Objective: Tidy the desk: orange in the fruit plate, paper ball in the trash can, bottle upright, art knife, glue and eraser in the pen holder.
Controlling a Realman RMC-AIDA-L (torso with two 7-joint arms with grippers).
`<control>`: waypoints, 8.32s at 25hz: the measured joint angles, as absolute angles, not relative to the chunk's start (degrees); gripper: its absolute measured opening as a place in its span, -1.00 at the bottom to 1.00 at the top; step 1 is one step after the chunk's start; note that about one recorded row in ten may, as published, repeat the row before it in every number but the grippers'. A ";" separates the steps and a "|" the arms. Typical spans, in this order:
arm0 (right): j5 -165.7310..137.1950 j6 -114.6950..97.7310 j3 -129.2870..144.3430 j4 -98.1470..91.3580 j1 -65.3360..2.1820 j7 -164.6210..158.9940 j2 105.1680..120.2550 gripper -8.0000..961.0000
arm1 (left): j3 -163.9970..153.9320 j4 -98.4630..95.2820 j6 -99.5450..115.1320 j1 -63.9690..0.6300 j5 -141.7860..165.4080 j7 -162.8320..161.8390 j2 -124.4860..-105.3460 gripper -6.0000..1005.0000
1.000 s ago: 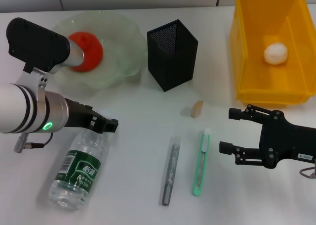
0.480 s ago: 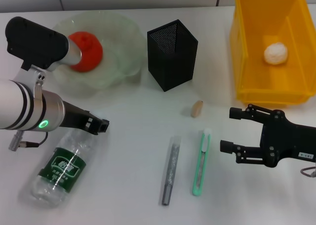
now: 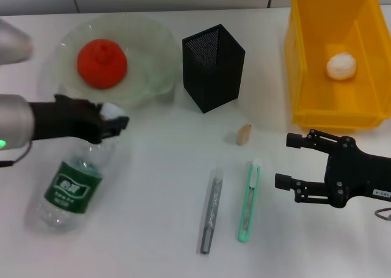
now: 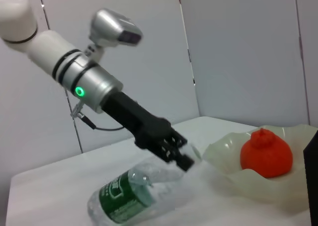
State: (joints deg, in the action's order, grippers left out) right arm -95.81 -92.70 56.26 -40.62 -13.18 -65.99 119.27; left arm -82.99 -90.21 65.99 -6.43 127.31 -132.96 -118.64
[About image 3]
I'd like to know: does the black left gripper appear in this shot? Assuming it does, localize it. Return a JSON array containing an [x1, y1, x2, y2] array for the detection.
[[29, 93, 130, 144]]

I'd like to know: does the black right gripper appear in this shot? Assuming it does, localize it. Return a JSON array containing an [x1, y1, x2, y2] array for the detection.
[[274, 128, 391, 209]]

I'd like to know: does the red tomato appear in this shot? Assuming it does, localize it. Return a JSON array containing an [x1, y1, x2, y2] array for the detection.
[[76, 38, 128, 90]]

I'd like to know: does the green utility knife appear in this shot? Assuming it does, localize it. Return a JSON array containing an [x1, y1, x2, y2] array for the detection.
[[237, 158, 262, 243]]

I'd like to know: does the clear green-label water bottle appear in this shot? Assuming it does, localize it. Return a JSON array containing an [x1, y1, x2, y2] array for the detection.
[[24, 102, 129, 233]]

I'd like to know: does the white paper ball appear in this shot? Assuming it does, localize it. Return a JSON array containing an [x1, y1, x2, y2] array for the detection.
[[326, 52, 357, 81]]

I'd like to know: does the clear glass fruit plate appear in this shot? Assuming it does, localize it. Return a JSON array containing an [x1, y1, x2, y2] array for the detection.
[[54, 14, 181, 109]]

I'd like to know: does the grey glitter pen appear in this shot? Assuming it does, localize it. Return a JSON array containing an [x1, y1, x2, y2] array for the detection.
[[200, 167, 224, 255]]

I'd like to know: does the black mesh pen holder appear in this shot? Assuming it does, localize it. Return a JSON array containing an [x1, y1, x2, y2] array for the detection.
[[181, 23, 247, 114]]

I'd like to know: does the yellow plastic bin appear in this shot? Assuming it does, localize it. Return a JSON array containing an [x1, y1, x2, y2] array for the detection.
[[284, 0, 391, 135]]

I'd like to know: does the left gripper cable with plug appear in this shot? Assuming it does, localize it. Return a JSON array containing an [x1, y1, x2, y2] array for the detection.
[[0, 139, 33, 169]]

